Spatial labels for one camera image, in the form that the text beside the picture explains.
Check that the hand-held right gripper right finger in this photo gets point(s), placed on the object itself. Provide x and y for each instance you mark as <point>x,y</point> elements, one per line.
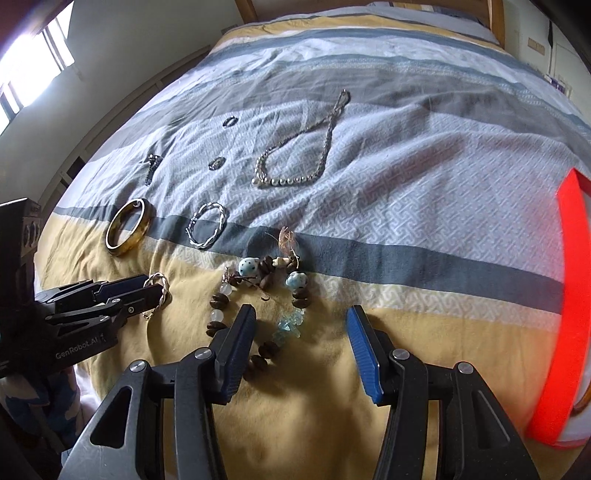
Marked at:
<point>362,350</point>

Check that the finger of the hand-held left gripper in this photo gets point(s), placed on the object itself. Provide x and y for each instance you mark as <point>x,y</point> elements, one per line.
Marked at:
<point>124,285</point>
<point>145,297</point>

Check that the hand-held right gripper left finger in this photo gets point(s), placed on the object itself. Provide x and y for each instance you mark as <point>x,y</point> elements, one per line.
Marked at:
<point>238,355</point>

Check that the small twisted silver bangle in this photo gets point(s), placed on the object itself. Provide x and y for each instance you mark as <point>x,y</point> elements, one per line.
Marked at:
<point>159,276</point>

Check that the gold tortoiseshell bangle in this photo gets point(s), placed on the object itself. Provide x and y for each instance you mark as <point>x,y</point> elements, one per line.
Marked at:
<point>121,249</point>

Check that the large twisted silver bangle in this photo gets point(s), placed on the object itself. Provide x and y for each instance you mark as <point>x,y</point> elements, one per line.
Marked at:
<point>199,244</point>

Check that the red jewelry box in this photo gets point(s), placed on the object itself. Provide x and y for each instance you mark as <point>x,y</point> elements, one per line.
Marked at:
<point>565,277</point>

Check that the blue white patterned clothing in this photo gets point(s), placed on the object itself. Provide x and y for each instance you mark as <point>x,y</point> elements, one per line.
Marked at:
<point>27,397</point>

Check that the dark dangling earring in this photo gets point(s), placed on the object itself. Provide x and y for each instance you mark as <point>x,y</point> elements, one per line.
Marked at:
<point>150,173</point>

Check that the striped blanket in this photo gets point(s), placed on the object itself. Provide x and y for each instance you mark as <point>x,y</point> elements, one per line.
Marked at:
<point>415,184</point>

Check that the window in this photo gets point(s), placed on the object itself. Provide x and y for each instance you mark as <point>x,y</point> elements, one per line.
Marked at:
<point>27,50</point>

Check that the wooden headboard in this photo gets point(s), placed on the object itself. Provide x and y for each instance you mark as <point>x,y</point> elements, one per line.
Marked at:
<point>244,9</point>

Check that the small purple box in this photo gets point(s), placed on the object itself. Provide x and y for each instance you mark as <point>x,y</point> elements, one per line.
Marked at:
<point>561,85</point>

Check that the striped pillow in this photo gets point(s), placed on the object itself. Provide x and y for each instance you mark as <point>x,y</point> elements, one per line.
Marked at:
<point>438,14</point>

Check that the white wardrobe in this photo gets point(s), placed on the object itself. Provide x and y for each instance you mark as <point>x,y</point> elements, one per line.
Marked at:
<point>570,60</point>

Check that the wall switch plate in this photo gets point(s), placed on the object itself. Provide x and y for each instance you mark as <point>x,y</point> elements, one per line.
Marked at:
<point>535,44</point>

